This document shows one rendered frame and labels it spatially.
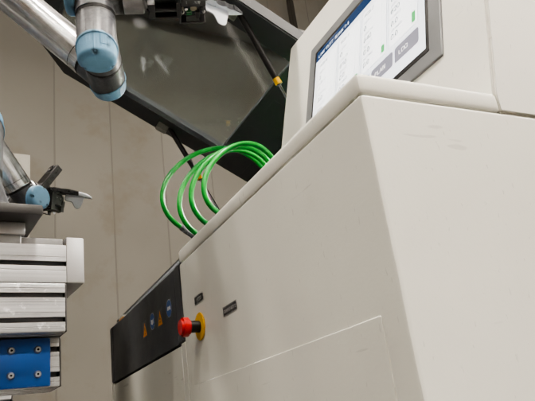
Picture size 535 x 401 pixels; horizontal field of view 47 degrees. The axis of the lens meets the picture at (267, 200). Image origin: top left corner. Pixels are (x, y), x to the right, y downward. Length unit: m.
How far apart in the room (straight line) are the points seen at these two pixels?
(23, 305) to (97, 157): 3.42
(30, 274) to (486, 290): 0.80
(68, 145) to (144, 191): 0.61
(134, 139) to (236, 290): 3.76
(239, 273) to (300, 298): 0.21
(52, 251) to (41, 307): 0.11
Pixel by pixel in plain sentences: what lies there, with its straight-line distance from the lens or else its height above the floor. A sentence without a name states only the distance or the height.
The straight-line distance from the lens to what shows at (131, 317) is 1.70.
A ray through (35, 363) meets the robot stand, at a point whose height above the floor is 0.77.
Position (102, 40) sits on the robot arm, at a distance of 1.21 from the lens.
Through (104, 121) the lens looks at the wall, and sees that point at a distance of 4.72.
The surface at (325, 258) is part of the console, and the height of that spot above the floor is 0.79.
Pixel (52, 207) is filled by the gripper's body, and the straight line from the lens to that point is 2.18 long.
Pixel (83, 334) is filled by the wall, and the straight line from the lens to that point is 4.14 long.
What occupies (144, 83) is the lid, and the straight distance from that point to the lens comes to 2.15.
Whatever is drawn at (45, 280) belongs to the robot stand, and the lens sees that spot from 1.20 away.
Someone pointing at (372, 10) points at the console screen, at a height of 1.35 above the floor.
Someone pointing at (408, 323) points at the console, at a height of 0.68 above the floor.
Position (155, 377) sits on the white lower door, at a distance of 1.49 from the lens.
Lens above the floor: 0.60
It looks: 20 degrees up
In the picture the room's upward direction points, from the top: 8 degrees counter-clockwise
